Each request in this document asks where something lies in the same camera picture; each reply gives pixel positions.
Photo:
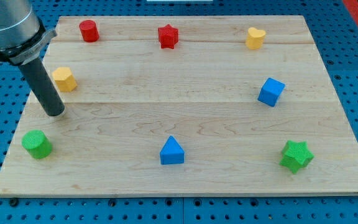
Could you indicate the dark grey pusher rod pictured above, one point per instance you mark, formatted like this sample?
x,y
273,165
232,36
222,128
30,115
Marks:
x,y
41,85

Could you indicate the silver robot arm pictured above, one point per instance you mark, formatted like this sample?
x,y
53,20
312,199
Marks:
x,y
22,37

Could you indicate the blue cube block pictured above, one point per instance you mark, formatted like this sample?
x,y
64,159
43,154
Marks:
x,y
270,92

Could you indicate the yellow hexagon block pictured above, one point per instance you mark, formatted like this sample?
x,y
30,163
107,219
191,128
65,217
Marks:
x,y
64,79

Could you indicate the red cylinder block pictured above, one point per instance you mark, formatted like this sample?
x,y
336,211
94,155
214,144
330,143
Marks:
x,y
89,31

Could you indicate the green cylinder block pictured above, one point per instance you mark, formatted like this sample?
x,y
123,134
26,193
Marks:
x,y
36,144

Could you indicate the red star block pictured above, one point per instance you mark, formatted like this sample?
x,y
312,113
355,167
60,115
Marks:
x,y
168,36

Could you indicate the blue triangle block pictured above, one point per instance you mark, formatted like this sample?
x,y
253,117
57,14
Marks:
x,y
172,152

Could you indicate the wooden board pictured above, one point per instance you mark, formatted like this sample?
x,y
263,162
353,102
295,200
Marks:
x,y
132,95

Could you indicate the yellow heart block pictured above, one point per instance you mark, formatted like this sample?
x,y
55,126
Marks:
x,y
255,38

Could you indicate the green star block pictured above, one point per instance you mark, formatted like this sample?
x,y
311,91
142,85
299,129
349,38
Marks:
x,y
296,155

